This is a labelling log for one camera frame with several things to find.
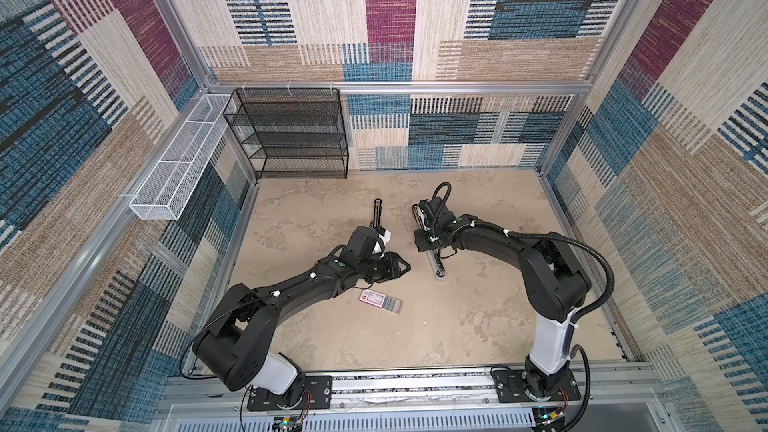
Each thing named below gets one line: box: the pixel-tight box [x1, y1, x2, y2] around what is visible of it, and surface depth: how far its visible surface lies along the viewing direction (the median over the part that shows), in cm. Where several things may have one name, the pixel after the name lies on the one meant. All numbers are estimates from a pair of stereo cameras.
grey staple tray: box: [382, 295, 403, 314], surface depth 89 cm
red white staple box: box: [359, 289, 386, 308], surface depth 89 cm
